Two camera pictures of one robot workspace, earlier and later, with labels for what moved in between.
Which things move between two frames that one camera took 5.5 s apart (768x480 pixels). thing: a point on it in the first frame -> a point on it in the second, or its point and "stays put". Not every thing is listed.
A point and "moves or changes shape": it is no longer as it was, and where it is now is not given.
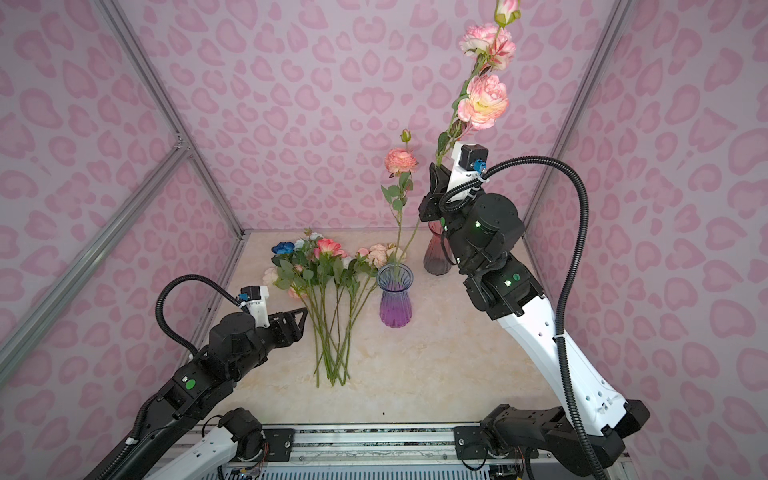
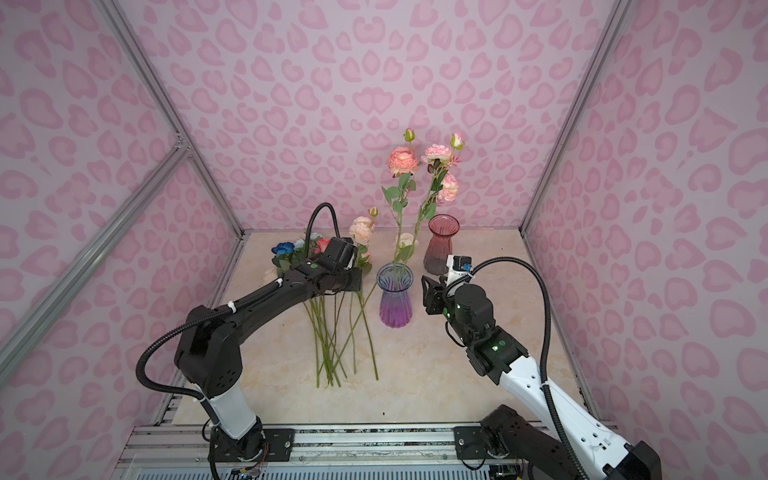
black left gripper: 295,330 -> 357,282
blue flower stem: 283,248 stays put
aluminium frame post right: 617,16 stays put
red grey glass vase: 436,260 stays put
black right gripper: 431,209 -> 436,294
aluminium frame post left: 183,137 stays put
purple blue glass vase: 394,280 stays put
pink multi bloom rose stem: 483,99 moves or changes shape
